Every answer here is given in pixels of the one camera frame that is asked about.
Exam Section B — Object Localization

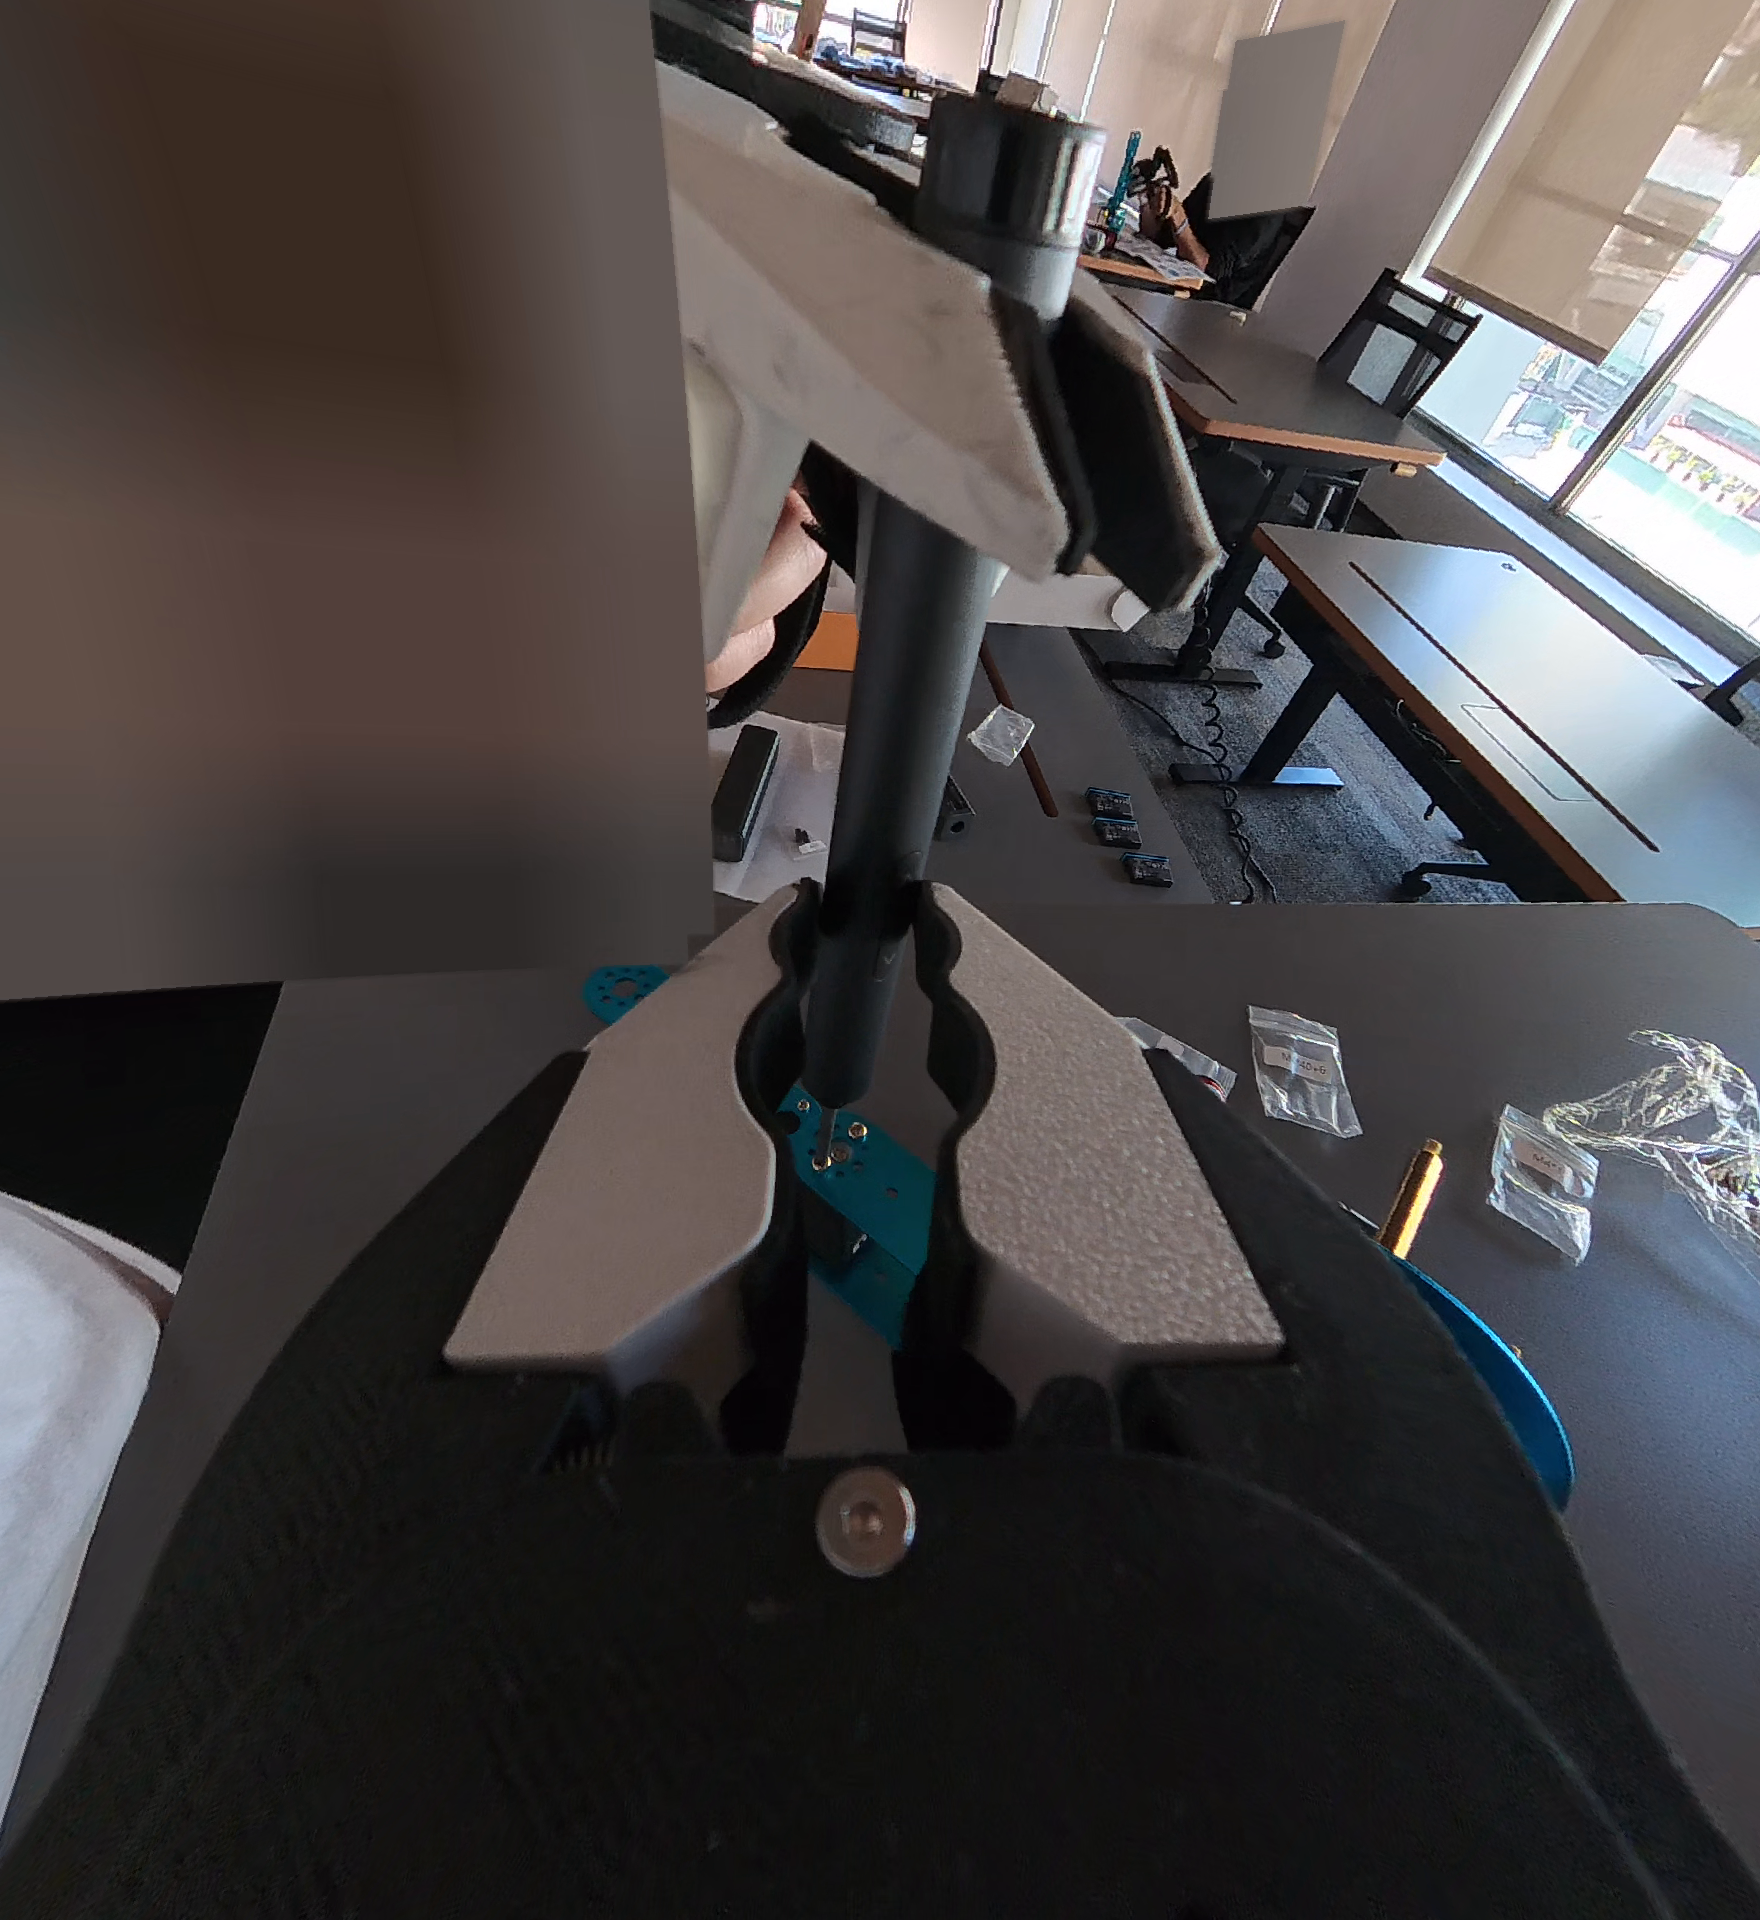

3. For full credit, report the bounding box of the long black box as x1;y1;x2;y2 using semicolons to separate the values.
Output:
709;723;782;862

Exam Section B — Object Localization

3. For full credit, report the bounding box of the blue perforated round plate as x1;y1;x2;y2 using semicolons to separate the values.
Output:
580;960;675;1040

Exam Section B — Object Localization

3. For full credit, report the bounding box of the black office chair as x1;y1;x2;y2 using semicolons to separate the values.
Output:
1321;268;1486;422

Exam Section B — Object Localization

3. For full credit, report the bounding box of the blue round metal disc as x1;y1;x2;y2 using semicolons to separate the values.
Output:
1397;1256;1576;1515

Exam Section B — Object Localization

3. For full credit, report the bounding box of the black coiled cable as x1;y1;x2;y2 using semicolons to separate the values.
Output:
1189;668;1259;906

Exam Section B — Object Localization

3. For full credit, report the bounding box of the black metal tube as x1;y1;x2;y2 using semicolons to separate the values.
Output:
794;75;1110;1116

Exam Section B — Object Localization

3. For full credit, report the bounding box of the beige roller blind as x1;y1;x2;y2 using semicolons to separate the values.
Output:
1423;0;1760;403

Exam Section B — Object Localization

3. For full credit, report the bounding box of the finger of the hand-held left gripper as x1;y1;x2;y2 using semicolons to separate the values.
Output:
655;67;1092;586
1052;283;1228;611

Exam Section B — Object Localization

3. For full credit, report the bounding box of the dark desk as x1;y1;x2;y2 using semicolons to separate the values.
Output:
0;621;1760;1920

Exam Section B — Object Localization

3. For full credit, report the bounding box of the person's left hand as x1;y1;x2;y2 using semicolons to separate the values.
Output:
705;506;822;691

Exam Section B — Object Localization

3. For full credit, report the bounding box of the wood-edged office desk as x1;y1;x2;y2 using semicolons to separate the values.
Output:
1170;522;1760;944
1082;283;1447;480

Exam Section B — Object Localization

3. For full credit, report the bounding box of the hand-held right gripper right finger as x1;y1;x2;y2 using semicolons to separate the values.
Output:
901;882;1290;1385

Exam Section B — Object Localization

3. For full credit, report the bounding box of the person's white shirt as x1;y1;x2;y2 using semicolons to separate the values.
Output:
0;1157;186;1914

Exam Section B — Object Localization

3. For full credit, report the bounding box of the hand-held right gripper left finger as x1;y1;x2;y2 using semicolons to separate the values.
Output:
442;882;824;1389

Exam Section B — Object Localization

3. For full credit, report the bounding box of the crumpled clear plastic wrap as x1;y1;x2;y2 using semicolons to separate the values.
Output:
1544;1026;1760;1389

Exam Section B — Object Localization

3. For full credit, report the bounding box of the blue metal bracket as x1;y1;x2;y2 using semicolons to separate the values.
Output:
771;1090;930;1351

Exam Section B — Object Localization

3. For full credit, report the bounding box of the brass standoff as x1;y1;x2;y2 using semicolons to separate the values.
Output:
1378;1138;1447;1259

